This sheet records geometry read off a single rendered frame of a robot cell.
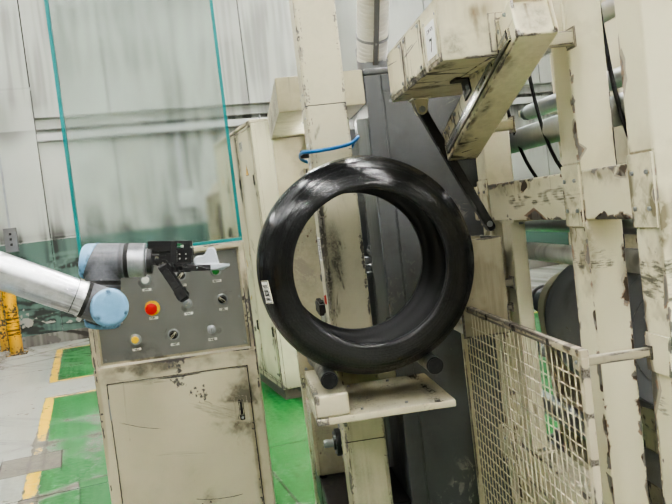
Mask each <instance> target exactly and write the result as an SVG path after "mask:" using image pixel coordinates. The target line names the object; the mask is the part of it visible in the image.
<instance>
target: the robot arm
mask: <svg viewBox="0 0 672 504"><path fill-rule="evenodd" d="M193 255H194V247H193V241H192V240H178V241H148V247H147V244H146V243H93V244H85V245H84V246H83V247H82V249H81V252H80V256H79V263H78V266H79V269H78V272H79V276H80V277H81V278H82V279H85V281H84V280H82V279H79V278H76V277H73V276H70V275H67V274H64V273H62V272H59V271H56V270H53V269H50V268H47V267H45V266H42V265H39V264H36V263H33V262H30V261H27V260H25V259H22V258H19V257H16V256H13V255H10V254H7V253H5V252H2V251H0V291H3V292H6V293H9V294H13V295H16V296H19V297H22V298H25V299H28V300H31V301H34V302H37V303H40V304H43V305H46V306H49V307H52V308H55V309H58V310H61V311H64V312H67V313H70V314H73V315H74V316H76V317H79V318H82V319H84V321H85V326H86V327H87V328H89V329H99V330H104V329H115V328H118V327H119V326H120V324H121V322H122V321H123V320H124V319H125V318H126V316H127V314H128V311H129V304H128V300H127V298H126V296H125V295H124V294H123V293H122V292H121V278H131V277H146V276H147V274H153V271H154V265H156V266H158V269H159V271H160V272H161V273H162V275H163V276H164V278H165V279H166V281H167V282H168V284H169V285H170V287H171V288H172V290H173V291H174V295H175V297H176V298H177V299H178V301H180V302H184V301H186V300H188V299H189V292H188V289H186V287H185V286H183V285H182V283H181V282H180V280H179V279H178V277H177V276H176V274H175V273H174V272H192V271H207V270H223V269H225V268H227V267H229V266H230V264H225V263H219V260H218V256H217V252H216V249H215V248H213V247H209V248H208V249H207V250H206V252H205V254H204V255H199V256H197V257H195V258H194V263H192V262H193ZM156 256H158V257H159V259H158V258H156V259H155V257H156ZM162 262H164V263H163V264H162ZM159 265H160V266H159Z"/></svg>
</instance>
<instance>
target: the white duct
mask: <svg viewBox="0 0 672 504"><path fill-rule="evenodd" d="M388 29H389V0H380V16H379V58H378V61H382V60H383V61H385V60H386V59H387V54H388V39H389V33H388ZM373 38H374V0H357V33H356V39H357V61H358V62H361V63H367V62H373Z"/></svg>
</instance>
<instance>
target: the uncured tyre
mask: <svg viewBox="0 0 672 504"><path fill-rule="evenodd" d="M346 193H363V194H369V195H373V196H376V197H379V198H381V199H383V200H385V201H387V202H389V203H391V204H392V205H394V206H395V207H396V208H397V209H399V210H400V211H401V212H402V213H403V214H404V215H405V217H406V218H407V219H408V220H409V222H410V223H411V225H412V227H413V228H414V230H415V232H416V235H417V237H418V240H419V244H420V249H421V272H420V277H419V280H418V283H417V286H416V288H415V290H414V292H413V294H412V296H411V297H410V299H409V300H408V302H407V303H406V304H405V305H404V307H403V308H402V309H401V310H400V311H398V312H397V313H396V314H395V315H394V316H392V317H391V318H389V319H387V320H386V321H384V322H382V323H379V324H377V325H374V326H370V327H366V328H357V329H350V328H342V327H337V326H334V325H331V324H328V323H326V322H324V321H322V320H320V319H318V318H317V317H315V316H314V315H313V314H311V313H310V312H309V311H308V310H307V309H306V308H305V307H304V306H303V305H302V303H301V301H300V299H299V296H298V293H297V290H296V287H295V282H294V275H293V260H294V253H295V248H296V244H297V241H298V239H299V236H300V234H301V232H302V230H303V228H304V226H305V225H306V223H307V222H308V220H309V219H310V218H311V217H312V215H313V214H314V213H315V212H316V211H317V210H318V209H319V208H320V207H322V206H323V205H324V204H325V203H327V202H328V201H330V200H331V199H333V198H335V197H337V196H339V195H341V194H346ZM256 271H257V279H258V285H259V290H260V294H261V297H262V301H263V303H264V306H265V309H266V311H267V313H268V315H269V317H270V319H271V321H272V322H273V324H274V326H275V327H276V329H277V330H278V331H279V333H280V334H281V335H282V336H283V337H284V339H285V340H286V341H287V342H288V343H289V344H290V345H291V346H292V347H293V348H295V349H296V350H297V351H298V352H299V353H301V354H302V355H304V356H305V357H307V358H308V359H310V360H312V361H313V362H315V363H317V364H319V365H322V366H324V367H326V368H329V369H332V370H335V371H343V372H348V373H354V374H363V375H365V374H379V373H385V372H390V371H394V370H397V369H400V368H403V367H405V366H408V365H410V364H412V363H414V362H416V361H418V360H419V359H421V358H423V357H424V356H426V355H427V354H429V353H430V352H431V351H433V350H434V349H435V348H436V347H437V346H439V345H440V344H441V343H442V342H443V341H444V340H445V339H446V338H447V336H448V335H449V334H450V333H451V331H452V330H453V329H454V327H455V326H456V324H457V323H458V321H459V320H460V318H461V316H462V314H463V312H464V310H465V308H466V305H467V303H468V300H469V297H470V293H471V289H472V284H473V277H474V252H473V245H472V240H471V236H470V233H469V230H468V227H467V224H466V222H465V219H464V217H463V215H462V213H461V211H460V209H459V208H458V206H457V204H456V203H455V202H454V200H453V199H452V197H451V196H450V195H449V194H448V192H447V191H446V190H445V189H444V188H443V187H442V186H441V185H440V184H439V183H438V182H437V181H435V180H434V179H433V178H432V177H430V176H429V175H428V174H426V173H425V172H423V171H421V170H420V169H418V168H416V167H414V166H412V165H410V164H408V163H405V162H402V161H399V160H396V159H392V158H388V157H383V156H374V155H359V156H350V157H344V158H340V159H336V160H333V161H330V162H327V163H325V164H323V165H320V166H318V167H316V168H314V169H313V170H311V171H309V172H308V173H306V174H305V175H303V176H302V177H301V178H299V179H298V180H297V181H296V182H294V183H293V184H292V185H291V186H290V187H289V188H288V189H287V190H286V191H285V192H284V193H283V194H282V195H281V196H280V197H279V199H278V200H277V201H276V203H275V204H274V205H273V207H272V208H271V210H270V212H269V214H268V216H267V218H266V220H265V222H264V224H263V227H262V230H261V233H260V237H259V241H258V246H257V254H256ZM261 281H268V283H269V287H270V291H271V295H272V299H273V304H266V300H265V296H264V292H263V288H262V284H261Z"/></svg>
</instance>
